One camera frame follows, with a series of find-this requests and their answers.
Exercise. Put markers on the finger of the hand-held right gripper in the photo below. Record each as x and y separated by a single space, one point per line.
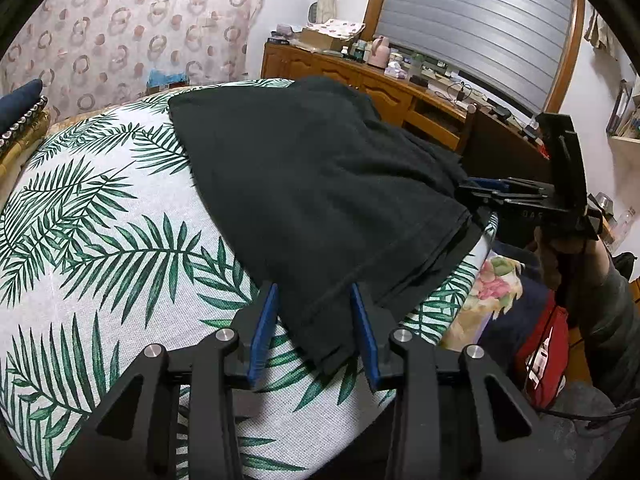
480 195
487 182

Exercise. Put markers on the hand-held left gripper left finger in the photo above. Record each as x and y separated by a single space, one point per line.
260 340

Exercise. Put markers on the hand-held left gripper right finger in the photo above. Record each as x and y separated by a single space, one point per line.
367 340

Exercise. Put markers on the black t-shirt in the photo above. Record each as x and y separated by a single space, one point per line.
310 185

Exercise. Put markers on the person's right forearm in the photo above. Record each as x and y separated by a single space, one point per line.
610 330

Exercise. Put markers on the person's right hand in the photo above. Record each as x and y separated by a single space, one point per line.
547 260

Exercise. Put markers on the clear plastic bottle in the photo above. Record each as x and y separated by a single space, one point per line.
626 225

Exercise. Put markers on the floral blanket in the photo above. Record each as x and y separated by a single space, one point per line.
492 285

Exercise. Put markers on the black bag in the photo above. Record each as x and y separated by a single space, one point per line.
627 266

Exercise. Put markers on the grey window shutter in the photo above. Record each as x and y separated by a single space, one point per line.
475 25

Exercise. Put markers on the hanging beige cloth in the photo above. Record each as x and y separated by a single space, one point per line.
600 30

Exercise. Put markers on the pink jug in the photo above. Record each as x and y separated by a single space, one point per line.
381 52

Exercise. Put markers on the red bag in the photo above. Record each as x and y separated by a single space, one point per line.
542 355

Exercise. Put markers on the cluster of small bottles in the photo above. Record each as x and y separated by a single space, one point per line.
357 52

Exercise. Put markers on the palm leaf printed cloth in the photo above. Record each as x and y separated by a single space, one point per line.
100 235

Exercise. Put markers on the wooden dresser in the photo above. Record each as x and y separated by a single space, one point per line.
320 67

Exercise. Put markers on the white floral printed cloth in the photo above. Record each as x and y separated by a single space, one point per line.
340 27

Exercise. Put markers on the cardboard box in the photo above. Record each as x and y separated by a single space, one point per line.
317 39

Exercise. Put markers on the grey round object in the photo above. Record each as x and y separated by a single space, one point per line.
315 11

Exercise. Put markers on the blue box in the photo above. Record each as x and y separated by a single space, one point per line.
167 79

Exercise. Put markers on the golden patterned cloth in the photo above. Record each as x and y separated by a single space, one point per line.
25 145

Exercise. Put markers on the navy studded cloth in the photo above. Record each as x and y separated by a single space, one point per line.
20 102

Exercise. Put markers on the circle patterned curtain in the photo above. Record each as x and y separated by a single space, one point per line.
125 10

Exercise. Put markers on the white wall shelf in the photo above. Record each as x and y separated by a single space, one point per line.
625 137

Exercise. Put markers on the wooden window frame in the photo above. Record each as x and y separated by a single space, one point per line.
372 0

